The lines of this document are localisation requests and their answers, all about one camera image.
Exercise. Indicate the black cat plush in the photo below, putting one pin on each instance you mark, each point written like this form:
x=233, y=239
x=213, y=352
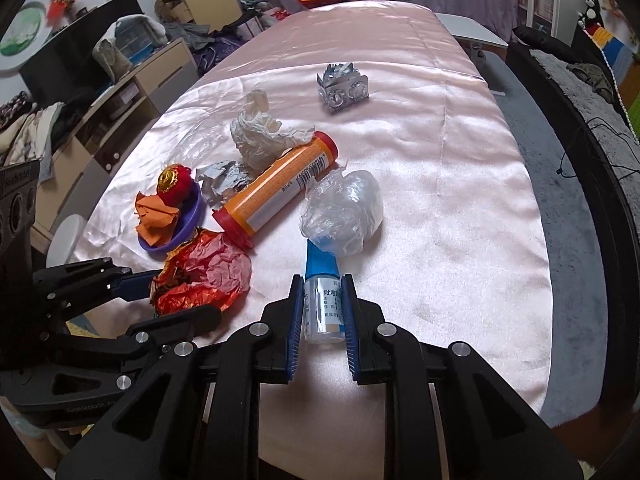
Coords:
x=592, y=16

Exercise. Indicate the crumpled white tissue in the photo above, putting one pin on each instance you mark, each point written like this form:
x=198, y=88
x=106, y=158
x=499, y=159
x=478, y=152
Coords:
x=260, y=138

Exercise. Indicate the orange crumpled paper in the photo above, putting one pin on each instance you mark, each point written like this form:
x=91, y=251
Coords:
x=157, y=221

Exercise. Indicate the purple bag on floor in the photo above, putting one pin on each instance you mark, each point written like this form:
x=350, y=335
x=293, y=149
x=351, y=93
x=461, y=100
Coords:
x=215, y=52

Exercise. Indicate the red orange foil wrapper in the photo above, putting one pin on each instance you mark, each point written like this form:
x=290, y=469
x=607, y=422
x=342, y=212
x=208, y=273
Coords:
x=207, y=270

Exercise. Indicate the crumpled silver foil ball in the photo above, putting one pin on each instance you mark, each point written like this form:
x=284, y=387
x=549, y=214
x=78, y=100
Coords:
x=221, y=181

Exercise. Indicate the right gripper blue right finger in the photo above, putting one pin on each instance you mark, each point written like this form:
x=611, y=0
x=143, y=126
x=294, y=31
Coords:
x=349, y=301

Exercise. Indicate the clear plastic wrap ball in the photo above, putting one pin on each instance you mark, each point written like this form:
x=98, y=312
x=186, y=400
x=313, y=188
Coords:
x=341, y=212

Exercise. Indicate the small blue capped bottle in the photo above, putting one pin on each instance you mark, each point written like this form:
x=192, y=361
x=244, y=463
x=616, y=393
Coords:
x=324, y=322

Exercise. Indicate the orange tube red cap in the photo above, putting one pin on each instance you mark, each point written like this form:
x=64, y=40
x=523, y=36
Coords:
x=253, y=207

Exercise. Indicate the wooden tv cabinet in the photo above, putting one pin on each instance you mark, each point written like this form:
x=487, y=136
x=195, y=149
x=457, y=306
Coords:
x=98, y=145

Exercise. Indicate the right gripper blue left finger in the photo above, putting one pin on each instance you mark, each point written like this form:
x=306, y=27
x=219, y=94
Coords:
x=296, y=297

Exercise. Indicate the pink satin tablecloth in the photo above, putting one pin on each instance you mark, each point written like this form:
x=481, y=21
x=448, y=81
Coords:
x=430, y=208

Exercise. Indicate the white side table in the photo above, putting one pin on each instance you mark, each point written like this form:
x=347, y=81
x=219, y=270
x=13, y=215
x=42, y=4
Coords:
x=466, y=29

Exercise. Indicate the purple plastic plate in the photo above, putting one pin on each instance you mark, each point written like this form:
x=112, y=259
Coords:
x=191, y=215

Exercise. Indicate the black television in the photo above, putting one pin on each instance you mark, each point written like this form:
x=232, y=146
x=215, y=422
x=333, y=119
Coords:
x=65, y=63

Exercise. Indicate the white cylindrical trash bin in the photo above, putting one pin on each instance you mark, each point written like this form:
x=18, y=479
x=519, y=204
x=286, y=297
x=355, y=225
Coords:
x=64, y=240

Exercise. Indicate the grey sofa throw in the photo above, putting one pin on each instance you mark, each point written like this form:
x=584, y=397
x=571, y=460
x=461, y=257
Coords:
x=586, y=87

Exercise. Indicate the striped knitted blanket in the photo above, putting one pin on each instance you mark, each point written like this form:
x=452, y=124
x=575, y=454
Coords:
x=625, y=67

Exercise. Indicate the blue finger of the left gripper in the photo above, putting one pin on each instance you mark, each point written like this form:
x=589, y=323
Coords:
x=132, y=286

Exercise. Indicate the red gold round ornament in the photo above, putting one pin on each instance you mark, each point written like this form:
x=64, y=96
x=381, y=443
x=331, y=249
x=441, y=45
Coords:
x=174, y=185

